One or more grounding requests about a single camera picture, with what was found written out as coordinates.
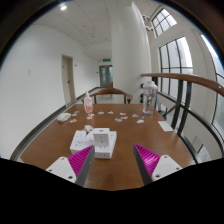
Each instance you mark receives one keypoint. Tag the white paper sheet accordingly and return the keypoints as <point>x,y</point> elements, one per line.
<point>165,126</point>

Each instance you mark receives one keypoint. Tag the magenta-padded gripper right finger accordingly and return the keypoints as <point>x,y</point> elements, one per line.
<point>166,165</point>

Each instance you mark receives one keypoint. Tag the small white plug adapter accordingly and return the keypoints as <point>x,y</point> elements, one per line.
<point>88,128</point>

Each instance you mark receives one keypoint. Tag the tall gridded window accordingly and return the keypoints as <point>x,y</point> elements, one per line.
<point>175,63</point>

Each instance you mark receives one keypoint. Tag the clear bottle with orange label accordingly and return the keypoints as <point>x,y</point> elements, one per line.
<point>88,105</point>

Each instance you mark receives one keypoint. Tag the small gridded window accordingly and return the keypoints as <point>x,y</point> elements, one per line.
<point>163,21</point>

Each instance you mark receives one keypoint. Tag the small pink card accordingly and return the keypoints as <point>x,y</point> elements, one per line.
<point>89,116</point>
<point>124,117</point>

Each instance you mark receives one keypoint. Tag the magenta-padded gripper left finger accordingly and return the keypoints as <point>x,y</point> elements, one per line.
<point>61,166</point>

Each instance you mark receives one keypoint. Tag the green exit sign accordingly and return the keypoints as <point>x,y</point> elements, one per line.
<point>106,60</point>

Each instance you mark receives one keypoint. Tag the wooden chair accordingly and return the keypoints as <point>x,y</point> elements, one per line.
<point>111,91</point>

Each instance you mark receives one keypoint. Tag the wide glass window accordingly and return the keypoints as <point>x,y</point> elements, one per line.
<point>218,100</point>

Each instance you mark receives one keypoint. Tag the clear plastic water bottle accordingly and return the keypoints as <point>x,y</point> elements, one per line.
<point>149,98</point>

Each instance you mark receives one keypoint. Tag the small pale card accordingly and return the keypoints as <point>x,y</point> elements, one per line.
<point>140,121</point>
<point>123,113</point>
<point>100,113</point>
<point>118,119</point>
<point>135,115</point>
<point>110,112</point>
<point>74,114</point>

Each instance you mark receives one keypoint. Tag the round ceiling light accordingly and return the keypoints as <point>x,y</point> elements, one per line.
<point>63,7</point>

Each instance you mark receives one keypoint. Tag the wooden handrail with black posts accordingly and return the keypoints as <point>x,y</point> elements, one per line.
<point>186,79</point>

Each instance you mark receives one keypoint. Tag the white computer mouse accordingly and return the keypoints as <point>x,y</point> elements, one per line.
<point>63,117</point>

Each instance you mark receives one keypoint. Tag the glazed double door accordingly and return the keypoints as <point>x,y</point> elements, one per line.
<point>105,76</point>

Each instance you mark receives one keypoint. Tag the small tan card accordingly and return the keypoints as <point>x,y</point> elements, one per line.
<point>73,120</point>

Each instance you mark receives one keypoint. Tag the beige single door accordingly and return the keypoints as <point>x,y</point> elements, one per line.
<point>67,80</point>

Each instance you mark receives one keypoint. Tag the white security camera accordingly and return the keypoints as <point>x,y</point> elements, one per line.
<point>146,17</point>
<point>149,28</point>

